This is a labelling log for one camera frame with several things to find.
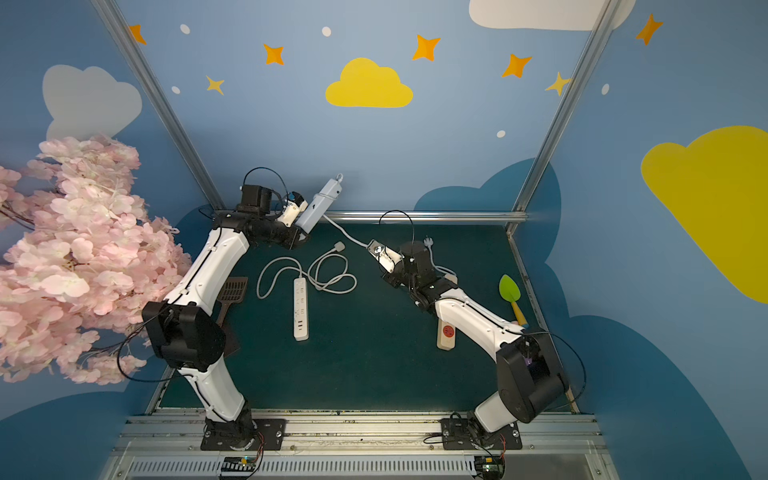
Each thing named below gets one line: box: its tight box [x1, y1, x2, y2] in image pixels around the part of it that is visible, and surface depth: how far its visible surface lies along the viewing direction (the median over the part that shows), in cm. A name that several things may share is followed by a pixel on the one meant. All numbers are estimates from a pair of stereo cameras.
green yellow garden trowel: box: [499, 274, 529, 328], surface depth 106 cm
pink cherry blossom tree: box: [0, 136, 192, 384], surface depth 49 cm
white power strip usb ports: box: [293, 278, 309, 342], surface depth 97 cm
